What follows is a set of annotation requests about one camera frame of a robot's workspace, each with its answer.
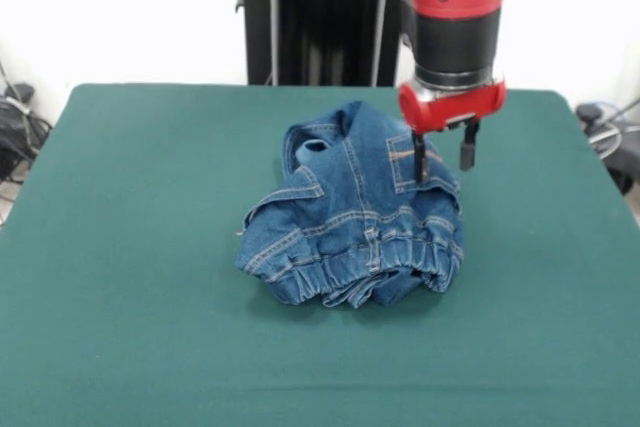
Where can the blue denim jeans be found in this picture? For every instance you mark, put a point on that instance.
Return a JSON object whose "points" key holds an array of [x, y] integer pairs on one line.
{"points": [[350, 207]]}

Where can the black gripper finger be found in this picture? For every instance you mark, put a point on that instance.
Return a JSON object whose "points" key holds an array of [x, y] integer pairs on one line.
{"points": [[422, 162], [468, 154]]}

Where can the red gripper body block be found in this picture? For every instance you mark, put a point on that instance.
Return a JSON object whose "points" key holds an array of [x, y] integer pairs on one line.
{"points": [[450, 107]]}

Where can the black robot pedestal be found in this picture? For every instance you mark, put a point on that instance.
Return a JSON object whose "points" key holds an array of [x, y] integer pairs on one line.
{"points": [[310, 37]]}

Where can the dark green table cloth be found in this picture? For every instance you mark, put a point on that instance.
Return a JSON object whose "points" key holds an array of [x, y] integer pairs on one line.
{"points": [[125, 297]]}

